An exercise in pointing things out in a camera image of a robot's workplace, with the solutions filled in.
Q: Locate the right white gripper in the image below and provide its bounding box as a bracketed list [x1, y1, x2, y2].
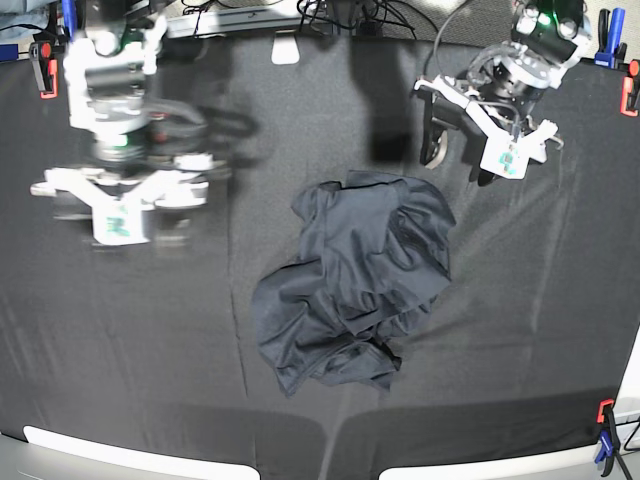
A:
[30, 154, 210, 246]

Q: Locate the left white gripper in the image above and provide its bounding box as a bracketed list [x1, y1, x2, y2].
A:
[413, 75, 564, 186]

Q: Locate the dark navy t-shirt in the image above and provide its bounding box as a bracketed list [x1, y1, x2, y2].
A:
[252, 171, 455, 396]

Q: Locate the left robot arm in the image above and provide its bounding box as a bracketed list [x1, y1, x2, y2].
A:
[413, 1, 592, 185]

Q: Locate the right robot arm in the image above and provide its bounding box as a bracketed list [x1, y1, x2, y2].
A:
[30, 1, 215, 246]

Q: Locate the black table cloth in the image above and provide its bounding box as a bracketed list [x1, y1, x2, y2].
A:
[1, 36, 639, 479]

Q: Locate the red black clamp left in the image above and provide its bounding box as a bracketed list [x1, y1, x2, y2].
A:
[29, 41, 58, 99]

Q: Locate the blue clamp top right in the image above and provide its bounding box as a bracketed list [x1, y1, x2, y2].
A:
[594, 7, 627, 69]

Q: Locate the red clamp right edge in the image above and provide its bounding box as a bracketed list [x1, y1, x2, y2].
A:
[620, 59, 639, 117]

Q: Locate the white tab on cloth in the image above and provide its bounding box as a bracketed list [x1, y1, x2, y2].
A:
[271, 34, 300, 66]

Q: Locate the blue clamp top left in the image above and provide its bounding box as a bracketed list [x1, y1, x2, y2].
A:
[60, 0, 87, 52]

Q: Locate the red blue clamp bottom right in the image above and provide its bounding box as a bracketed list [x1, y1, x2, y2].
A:
[594, 399, 633, 480]

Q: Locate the black cable bundle top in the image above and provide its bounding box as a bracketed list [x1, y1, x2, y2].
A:
[296, 0, 443, 41]

